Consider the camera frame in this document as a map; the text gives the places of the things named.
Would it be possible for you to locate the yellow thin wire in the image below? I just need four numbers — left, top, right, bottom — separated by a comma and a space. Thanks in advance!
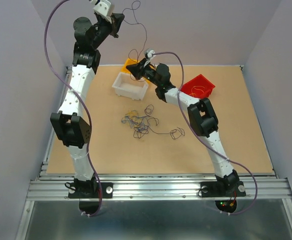
187, 86, 206, 98

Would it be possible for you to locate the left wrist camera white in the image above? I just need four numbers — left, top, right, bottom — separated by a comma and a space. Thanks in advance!
90, 0, 115, 23

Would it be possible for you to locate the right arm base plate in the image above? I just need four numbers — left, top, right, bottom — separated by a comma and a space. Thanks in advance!
197, 181, 247, 198

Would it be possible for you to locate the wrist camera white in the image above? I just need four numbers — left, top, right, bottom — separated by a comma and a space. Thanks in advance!
144, 48, 156, 67
90, 0, 115, 23

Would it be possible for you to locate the yellow plastic bin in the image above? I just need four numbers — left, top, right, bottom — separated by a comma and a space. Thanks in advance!
120, 57, 150, 84

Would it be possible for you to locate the white plastic bin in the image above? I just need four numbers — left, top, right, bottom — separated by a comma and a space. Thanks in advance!
112, 72, 149, 101

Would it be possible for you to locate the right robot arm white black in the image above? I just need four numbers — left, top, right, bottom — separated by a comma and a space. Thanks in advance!
125, 58, 239, 195

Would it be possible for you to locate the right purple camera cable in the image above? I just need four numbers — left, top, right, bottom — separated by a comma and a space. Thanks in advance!
152, 51, 259, 216

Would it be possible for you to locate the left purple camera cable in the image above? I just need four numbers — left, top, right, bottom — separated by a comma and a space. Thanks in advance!
43, 0, 104, 219

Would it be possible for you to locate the purple camera cable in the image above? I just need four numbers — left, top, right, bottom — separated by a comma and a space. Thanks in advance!
43, 0, 104, 219
152, 51, 259, 216

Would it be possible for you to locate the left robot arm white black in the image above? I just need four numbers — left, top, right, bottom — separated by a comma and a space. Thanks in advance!
50, 13, 125, 197

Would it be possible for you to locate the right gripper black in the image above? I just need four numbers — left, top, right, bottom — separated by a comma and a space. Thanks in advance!
125, 58, 160, 87

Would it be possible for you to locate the red plastic bin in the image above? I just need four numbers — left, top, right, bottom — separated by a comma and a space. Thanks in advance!
181, 74, 216, 99

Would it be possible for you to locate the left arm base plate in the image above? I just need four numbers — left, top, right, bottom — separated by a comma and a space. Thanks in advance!
64, 182, 113, 199

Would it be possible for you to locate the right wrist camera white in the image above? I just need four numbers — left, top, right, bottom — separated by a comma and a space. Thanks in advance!
144, 48, 156, 67

